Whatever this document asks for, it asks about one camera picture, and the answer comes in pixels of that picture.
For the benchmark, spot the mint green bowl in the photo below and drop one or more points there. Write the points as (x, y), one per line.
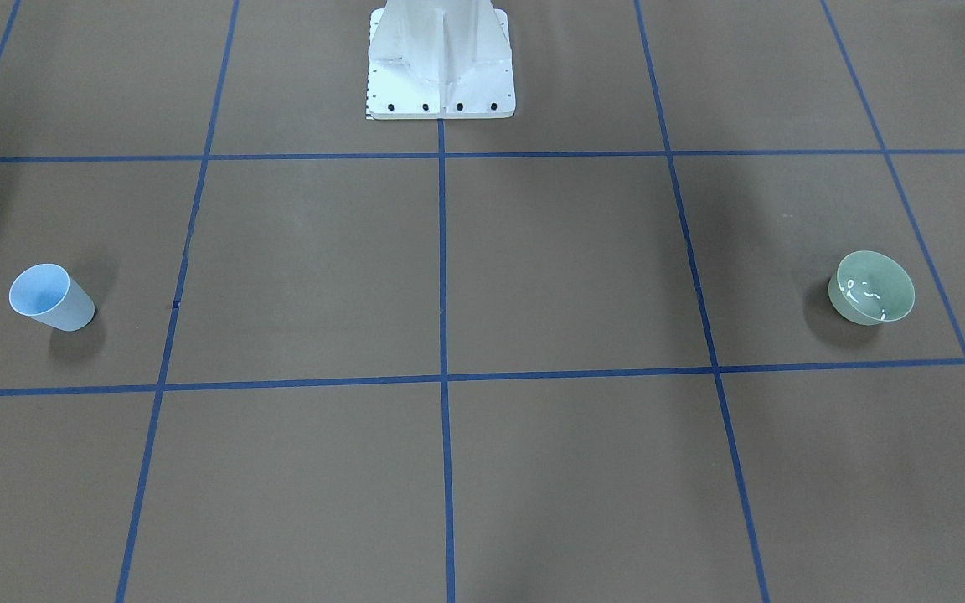
(870, 289)

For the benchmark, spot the light blue plastic cup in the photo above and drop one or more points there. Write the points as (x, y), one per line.
(48, 294)

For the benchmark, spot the brown paper table mat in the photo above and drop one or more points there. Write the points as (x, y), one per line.
(584, 354)

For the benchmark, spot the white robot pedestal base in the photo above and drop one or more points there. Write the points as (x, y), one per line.
(440, 60)

